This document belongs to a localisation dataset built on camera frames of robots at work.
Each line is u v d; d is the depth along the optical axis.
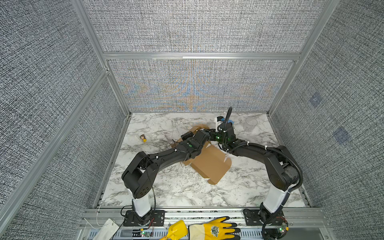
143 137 1.03
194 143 0.68
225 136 0.73
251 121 1.09
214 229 0.68
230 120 1.16
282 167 0.51
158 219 0.73
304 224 0.73
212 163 0.93
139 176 0.46
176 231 0.69
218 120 0.83
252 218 0.73
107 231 0.69
